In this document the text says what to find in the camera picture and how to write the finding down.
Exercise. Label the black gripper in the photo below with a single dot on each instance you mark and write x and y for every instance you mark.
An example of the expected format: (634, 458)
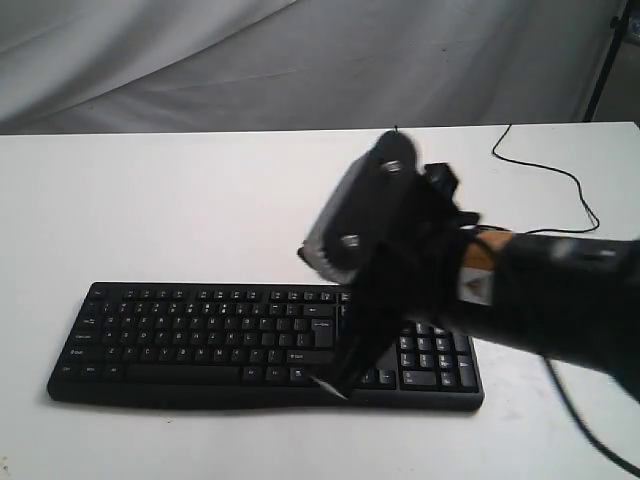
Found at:
(393, 236)

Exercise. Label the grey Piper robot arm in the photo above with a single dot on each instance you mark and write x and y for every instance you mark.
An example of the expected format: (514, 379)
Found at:
(563, 298)

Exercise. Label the black acer keyboard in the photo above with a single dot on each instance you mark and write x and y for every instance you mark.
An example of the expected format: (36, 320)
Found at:
(245, 346)

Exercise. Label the white backdrop cloth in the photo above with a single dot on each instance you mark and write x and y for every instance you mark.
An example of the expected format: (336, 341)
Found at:
(187, 66)

